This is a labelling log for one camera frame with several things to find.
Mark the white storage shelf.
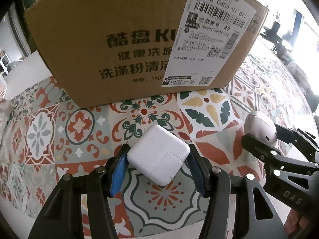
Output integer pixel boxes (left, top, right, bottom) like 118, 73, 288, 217
0, 50, 13, 76

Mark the white square power adapter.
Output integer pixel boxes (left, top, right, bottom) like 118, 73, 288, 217
127, 124, 190, 186

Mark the colourful tile-patterned tablecloth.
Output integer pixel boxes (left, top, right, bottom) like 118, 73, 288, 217
0, 52, 319, 239

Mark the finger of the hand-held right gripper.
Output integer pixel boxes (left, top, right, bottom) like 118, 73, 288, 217
274, 124, 319, 153
241, 134, 319, 171

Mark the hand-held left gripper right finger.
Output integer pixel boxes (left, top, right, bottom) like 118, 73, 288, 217
187, 143, 291, 239

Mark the black coffee table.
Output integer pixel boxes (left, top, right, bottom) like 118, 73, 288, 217
260, 24, 303, 55

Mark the white paper sheet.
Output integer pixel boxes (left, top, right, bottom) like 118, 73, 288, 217
4, 50, 53, 100

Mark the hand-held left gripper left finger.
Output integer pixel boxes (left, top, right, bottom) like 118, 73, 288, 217
27, 143, 131, 239

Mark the pale pink rounded case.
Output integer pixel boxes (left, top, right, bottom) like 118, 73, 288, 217
244, 111, 278, 143

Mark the brown cardboard box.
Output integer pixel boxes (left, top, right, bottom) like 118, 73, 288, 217
23, 0, 269, 108

